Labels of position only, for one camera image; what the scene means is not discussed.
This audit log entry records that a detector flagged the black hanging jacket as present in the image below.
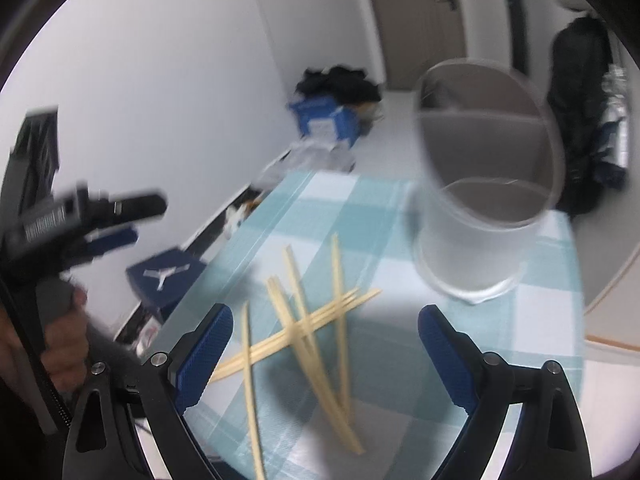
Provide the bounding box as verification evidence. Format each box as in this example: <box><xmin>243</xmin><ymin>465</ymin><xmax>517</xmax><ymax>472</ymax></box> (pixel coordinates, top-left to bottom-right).
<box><xmin>545</xmin><ymin>15</ymin><xmax>628</xmax><ymax>216</ymax></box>

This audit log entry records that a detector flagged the navy shoe box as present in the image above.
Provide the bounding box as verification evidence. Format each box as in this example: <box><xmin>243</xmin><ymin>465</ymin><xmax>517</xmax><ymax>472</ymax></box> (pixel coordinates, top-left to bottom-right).
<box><xmin>125</xmin><ymin>249</ymin><xmax>208</xmax><ymax>321</ymax></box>

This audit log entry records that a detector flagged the blue cardboard box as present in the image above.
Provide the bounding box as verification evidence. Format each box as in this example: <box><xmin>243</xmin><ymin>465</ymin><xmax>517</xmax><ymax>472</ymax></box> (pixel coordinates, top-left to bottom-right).
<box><xmin>287</xmin><ymin>96</ymin><xmax>363</xmax><ymax>148</ymax></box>

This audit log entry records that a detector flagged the teal checked table mat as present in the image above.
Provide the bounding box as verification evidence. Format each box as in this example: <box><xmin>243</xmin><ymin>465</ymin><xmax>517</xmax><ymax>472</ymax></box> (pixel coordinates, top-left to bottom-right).
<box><xmin>150</xmin><ymin>170</ymin><xmax>588</xmax><ymax>480</ymax></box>

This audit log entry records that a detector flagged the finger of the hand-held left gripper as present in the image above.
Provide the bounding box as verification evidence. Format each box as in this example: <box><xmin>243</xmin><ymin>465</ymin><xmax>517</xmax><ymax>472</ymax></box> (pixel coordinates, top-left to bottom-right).
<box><xmin>85</xmin><ymin>187</ymin><xmax>168</xmax><ymax>226</ymax></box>
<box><xmin>60</xmin><ymin>225</ymin><xmax>140</xmax><ymax>268</ymax></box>

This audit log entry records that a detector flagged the translucent white chopstick holder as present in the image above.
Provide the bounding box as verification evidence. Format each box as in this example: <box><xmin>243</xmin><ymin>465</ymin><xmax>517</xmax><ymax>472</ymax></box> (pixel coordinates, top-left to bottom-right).
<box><xmin>411</xmin><ymin>58</ymin><xmax>567</xmax><ymax>306</ymax></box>

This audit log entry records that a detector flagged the pile of black clothes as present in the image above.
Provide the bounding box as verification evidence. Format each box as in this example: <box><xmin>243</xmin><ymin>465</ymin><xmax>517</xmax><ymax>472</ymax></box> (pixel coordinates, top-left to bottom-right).
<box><xmin>294</xmin><ymin>64</ymin><xmax>383</xmax><ymax>106</ymax></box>

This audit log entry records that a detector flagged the white cabinet with tan trim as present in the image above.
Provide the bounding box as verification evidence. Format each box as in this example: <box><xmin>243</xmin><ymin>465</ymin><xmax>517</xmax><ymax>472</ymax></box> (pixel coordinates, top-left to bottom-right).
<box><xmin>582</xmin><ymin>230</ymin><xmax>640</xmax><ymax>353</ymax></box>

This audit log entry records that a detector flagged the grey-brown door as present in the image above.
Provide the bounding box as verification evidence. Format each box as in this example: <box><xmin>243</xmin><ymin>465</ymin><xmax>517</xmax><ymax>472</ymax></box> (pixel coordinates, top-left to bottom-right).
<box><xmin>362</xmin><ymin>0</ymin><xmax>468</xmax><ymax>90</ymax></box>

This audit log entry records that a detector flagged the person's left hand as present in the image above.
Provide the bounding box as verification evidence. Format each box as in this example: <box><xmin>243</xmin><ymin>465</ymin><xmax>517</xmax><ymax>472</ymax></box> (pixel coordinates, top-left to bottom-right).
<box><xmin>0</xmin><ymin>286</ymin><xmax>91</xmax><ymax>393</ymax></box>

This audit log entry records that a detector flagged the set of wooden chopsticks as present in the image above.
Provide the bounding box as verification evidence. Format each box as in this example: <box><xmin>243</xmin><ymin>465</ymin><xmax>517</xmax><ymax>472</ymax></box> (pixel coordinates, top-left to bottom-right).
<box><xmin>209</xmin><ymin>232</ymin><xmax>383</xmax><ymax>480</ymax></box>

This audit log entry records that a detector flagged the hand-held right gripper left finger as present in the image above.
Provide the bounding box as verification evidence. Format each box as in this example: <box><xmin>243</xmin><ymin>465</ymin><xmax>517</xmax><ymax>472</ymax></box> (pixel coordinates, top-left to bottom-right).
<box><xmin>62</xmin><ymin>303</ymin><xmax>235</xmax><ymax>480</ymax></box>

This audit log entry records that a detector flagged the grey plastic mailing bag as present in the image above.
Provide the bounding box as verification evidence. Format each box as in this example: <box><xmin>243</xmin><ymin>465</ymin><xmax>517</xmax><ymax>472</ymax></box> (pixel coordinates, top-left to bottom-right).
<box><xmin>255</xmin><ymin>141</ymin><xmax>358</xmax><ymax>186</ymax></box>

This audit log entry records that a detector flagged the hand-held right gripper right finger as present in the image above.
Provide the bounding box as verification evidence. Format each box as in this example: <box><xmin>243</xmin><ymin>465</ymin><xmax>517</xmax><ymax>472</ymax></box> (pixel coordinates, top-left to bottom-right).
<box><xmin>418</xmin><ymin>304</ymin><xmax>593</xmax><ymax>480</ymax></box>

